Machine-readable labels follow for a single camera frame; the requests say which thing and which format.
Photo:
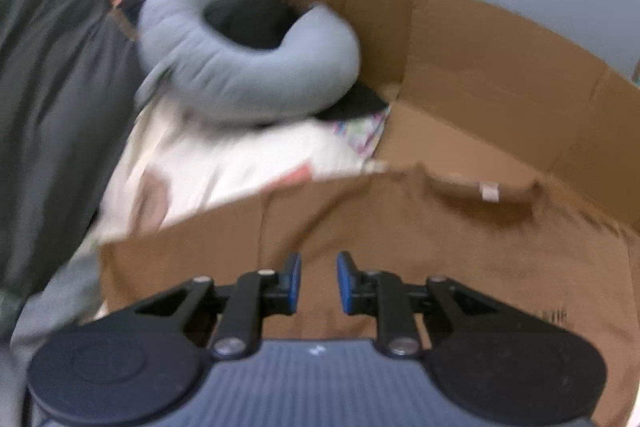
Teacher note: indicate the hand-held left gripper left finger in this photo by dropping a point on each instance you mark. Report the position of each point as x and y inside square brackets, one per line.
[294, 281]

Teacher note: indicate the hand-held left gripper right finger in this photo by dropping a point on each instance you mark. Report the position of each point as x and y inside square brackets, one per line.
[345, 282]

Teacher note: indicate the brown t-shirt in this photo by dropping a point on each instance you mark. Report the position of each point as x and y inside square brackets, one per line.
[450, 247]

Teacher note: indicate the cream bear printed blanket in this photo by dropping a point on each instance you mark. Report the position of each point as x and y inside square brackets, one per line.
[225, 167]

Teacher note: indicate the floral printed cloth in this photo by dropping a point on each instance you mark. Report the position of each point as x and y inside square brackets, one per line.
[362, 134]

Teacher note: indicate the grey neck pillow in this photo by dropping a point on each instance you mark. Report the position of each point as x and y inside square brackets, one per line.
[225, 77]

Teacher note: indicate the large brown cardboard sheet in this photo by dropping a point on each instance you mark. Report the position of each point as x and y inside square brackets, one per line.
[500, 82]

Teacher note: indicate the black folded cloth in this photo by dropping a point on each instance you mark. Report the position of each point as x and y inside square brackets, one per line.
[250, 17]

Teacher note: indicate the dark grey cloth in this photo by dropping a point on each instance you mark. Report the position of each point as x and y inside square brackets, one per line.
[50, 107]

